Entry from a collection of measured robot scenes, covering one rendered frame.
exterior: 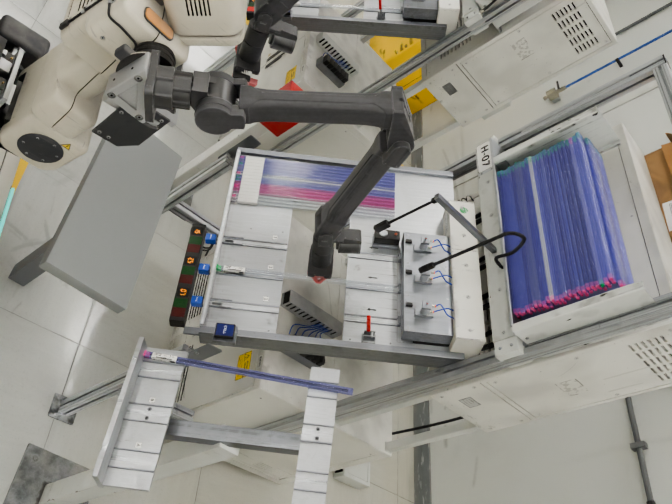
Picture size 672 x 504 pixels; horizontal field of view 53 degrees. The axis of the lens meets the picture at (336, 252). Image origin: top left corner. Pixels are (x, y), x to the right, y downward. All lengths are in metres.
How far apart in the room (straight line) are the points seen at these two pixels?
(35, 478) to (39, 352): 0.40
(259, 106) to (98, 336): 1.39
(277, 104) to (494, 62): 1.71
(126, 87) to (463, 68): 1.85
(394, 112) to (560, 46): 1.67
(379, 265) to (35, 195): 1.29
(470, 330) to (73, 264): 1.04
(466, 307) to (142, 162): 1.04
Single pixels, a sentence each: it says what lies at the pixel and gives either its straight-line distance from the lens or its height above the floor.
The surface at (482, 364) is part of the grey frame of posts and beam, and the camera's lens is 1.82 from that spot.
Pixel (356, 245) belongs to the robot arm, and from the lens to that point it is 1.77.
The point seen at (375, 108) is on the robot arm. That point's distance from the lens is 1.37.
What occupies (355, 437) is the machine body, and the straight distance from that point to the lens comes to 2.36.
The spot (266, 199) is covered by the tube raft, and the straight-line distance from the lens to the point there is 2.10.
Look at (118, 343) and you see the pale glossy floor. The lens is 2.58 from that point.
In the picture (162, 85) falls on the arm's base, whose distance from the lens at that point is 1.35.
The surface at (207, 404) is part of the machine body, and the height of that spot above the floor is 0.38.
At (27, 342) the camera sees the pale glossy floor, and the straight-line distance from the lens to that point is 2.41.
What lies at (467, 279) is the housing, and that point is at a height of 1.26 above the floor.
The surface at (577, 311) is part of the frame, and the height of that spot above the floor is 1.56.
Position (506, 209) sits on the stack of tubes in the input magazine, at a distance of 1.96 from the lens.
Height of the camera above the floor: 2.05
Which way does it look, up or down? 33 degrees down
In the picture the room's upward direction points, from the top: 64 degrees clockwise
